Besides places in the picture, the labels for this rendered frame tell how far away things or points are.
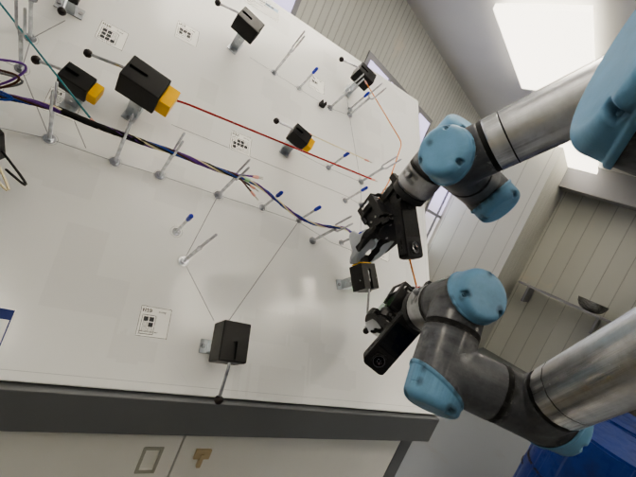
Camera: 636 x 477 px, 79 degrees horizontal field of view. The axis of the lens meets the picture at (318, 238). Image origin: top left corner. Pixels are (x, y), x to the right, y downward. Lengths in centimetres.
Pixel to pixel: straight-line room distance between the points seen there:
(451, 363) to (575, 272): 612
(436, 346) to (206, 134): 61
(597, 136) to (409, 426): 84
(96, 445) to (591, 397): 70
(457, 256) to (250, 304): 489
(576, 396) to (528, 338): 617
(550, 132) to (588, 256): 611
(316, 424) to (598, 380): 53
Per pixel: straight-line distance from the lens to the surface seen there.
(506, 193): 66
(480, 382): 54
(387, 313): 71
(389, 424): 97
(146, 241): 73
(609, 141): 27
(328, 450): 98
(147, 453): 82
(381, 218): 78
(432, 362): 52
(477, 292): 54
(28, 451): 79
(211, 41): 103
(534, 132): 55
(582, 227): 670
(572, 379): 50
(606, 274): 661
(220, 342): 63
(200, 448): 83
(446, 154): 54
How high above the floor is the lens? 126
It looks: 7 degrees down
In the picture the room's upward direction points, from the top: 24 degrees clockwise
